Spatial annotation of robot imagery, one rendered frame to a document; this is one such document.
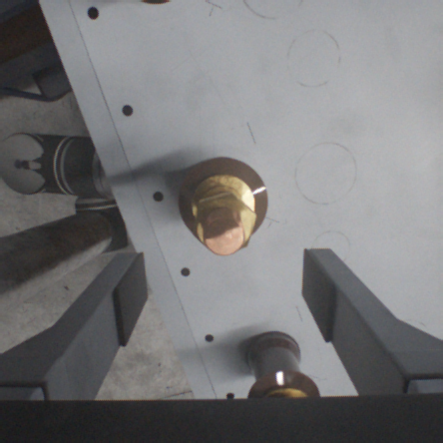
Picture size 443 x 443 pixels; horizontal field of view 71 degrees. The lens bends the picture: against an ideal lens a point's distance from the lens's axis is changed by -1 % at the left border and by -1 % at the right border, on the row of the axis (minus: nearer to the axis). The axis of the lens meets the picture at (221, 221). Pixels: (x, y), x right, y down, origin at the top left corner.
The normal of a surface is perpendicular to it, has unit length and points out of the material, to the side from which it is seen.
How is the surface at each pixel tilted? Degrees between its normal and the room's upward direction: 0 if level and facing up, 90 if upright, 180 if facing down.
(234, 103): 0
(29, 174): 12
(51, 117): 0
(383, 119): 0
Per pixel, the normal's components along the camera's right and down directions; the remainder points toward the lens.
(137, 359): 0.00, 0.26
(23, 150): -0.21, 0.20
